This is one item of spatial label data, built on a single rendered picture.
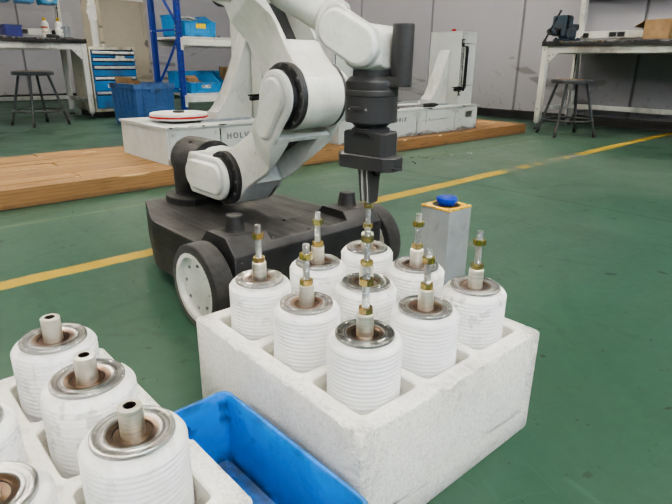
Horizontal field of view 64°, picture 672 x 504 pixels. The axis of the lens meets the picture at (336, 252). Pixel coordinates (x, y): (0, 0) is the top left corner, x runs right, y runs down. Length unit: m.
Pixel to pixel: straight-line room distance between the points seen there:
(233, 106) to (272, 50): 1.90
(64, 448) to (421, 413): 0.40
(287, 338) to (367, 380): 0.14
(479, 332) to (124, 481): 0.53
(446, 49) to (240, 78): 1.91
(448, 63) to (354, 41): 3.61
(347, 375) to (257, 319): 0.22
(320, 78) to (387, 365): 0.72
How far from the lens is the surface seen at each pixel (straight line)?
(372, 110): 0.90
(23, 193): 2.54
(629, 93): 5.93
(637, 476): 0.97
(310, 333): 0.73
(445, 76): 4.47
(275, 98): 1.18
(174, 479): 0.55
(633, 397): 1.16
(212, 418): 0.84
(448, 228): 1.04
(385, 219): 1.47
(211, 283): 1.15
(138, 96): 5.23
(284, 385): 0.73
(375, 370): 0.66
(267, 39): 1.28
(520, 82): 6.40
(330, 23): 0.91
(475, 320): 0.83
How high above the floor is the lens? 0.57
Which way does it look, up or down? 19 degrees down
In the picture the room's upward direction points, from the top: 1 degrees clockwise
